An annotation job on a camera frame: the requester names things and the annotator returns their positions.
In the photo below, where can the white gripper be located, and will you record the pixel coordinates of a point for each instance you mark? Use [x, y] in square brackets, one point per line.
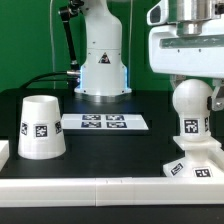
[201, 56]

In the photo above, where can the white lamp bulb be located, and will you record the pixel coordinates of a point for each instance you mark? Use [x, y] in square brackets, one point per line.
[190, 102]

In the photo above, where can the white lamp base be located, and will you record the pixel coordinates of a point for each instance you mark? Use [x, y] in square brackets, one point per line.
[196, 161]

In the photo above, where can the white lamp shade cone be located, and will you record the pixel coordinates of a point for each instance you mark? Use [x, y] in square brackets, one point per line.
[41, 134]

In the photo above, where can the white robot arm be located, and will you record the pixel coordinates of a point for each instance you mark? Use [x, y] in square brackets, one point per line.
[103, 73]

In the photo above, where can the white marker tag plate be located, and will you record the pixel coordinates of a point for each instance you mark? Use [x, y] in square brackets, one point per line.
[103, 122]

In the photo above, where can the white right wall rail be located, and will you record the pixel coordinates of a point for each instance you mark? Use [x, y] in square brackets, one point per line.
[217, 156]

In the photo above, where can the white wall rail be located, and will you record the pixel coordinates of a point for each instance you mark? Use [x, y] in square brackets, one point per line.
[217, 156]
[4, 152]
[110, 191]

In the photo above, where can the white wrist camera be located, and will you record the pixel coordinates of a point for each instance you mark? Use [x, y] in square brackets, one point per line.
[164, 12]

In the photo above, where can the white front wall rail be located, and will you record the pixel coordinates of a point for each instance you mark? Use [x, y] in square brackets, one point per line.
[110, 191]

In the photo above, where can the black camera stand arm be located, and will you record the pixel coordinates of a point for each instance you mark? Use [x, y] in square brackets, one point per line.
[71, 10]

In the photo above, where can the white left wall rail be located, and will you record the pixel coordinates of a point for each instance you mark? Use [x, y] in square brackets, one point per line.
[4, 152]

